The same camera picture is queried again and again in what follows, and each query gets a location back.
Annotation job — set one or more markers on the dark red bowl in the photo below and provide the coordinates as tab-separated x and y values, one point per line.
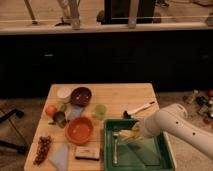
81	96

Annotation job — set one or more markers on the yellow banana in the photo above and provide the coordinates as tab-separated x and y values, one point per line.
132	134

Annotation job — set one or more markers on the wooden table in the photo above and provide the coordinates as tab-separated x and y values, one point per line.
115	97

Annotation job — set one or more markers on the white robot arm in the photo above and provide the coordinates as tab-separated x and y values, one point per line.
170	119

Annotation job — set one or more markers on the orange bowl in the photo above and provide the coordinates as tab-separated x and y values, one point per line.
79	130

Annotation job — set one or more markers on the green translucent cup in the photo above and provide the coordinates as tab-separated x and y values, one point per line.
100	111

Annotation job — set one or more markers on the light blue cloth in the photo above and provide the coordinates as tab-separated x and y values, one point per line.
59	159

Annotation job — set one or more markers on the blue plastic piece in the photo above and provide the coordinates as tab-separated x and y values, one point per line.
75	112

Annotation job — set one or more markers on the green plastic tray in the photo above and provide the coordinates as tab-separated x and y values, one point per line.
144	155

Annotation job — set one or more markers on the metal cup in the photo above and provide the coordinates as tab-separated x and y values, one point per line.
59	119

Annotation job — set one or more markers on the orange fruit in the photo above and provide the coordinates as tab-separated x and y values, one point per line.
50	110

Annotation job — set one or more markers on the silver fork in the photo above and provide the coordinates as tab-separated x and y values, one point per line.
115	153

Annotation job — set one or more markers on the white cup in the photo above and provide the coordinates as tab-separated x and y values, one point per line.
63	93

